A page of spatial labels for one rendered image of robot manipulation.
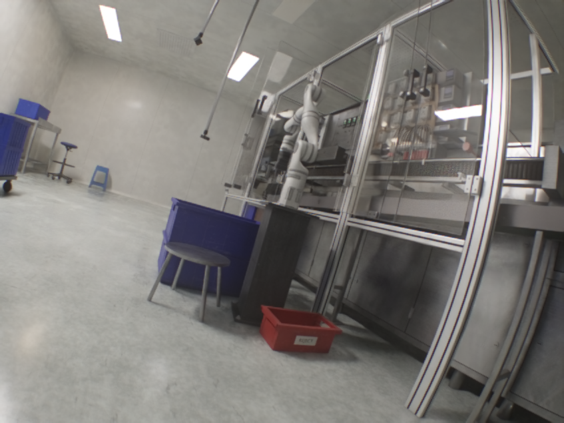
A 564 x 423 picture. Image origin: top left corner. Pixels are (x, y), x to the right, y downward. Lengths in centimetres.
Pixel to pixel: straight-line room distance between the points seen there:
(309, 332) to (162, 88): 620
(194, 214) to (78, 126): 557
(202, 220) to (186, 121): 523
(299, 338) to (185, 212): 82
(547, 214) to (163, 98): 660
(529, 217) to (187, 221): 145
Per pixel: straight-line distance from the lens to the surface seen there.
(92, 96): 698
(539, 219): 101
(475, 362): 133
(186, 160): 659
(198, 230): 157
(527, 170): 126
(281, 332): 118
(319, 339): 128
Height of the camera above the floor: 51
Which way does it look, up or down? 1 degrees up
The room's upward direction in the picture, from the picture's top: 16 degrees clockwise
